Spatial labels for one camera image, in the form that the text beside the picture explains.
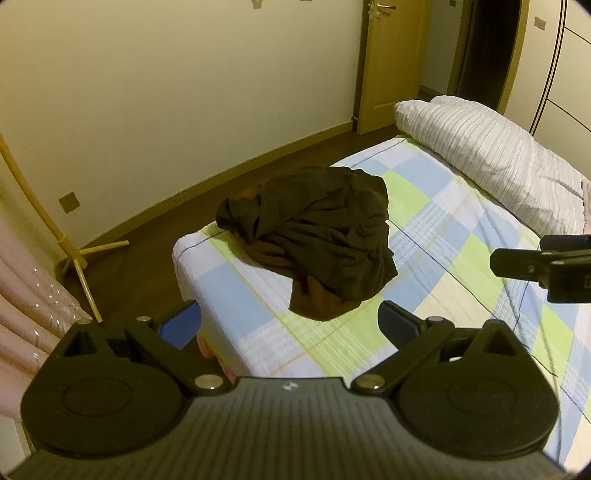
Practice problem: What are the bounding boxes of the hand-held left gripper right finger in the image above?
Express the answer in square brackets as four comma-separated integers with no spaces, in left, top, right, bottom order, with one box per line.
[351,300,529,395]

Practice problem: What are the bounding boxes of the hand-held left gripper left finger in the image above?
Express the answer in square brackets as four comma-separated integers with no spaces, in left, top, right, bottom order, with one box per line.
[48,300,236,395]

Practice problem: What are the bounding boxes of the bed with checkered sheet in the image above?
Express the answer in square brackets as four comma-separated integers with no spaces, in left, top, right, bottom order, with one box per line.
[172,135,591,467]

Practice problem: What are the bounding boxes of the white striped pillow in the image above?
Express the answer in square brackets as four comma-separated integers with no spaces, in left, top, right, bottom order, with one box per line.
[393,95,587,238]

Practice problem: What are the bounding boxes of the yellow wooden coat stand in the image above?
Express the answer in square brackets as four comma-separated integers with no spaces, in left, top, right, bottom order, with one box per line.
[0,134,130,324]

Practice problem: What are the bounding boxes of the white wardrobe with black lines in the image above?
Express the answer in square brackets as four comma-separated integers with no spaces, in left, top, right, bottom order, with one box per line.
[531,0,591,178]

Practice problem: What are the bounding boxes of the wooden door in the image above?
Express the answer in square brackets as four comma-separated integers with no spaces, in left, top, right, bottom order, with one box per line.
[355,0,428,136]

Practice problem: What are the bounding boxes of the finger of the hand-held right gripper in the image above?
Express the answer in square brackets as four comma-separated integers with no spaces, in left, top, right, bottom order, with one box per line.
[489,247,572,288]
[539,234,591,254]

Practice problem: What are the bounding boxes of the pink pleated curtain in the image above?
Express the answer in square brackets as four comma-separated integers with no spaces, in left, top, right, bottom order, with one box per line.
[0,217,93,418]

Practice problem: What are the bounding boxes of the wooden door frame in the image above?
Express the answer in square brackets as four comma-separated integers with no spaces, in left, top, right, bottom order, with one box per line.
[445,0,532,118]

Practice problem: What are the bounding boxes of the dark brown long-sleeved shirt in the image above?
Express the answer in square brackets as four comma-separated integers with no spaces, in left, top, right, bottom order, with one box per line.
[215,165,399,323]

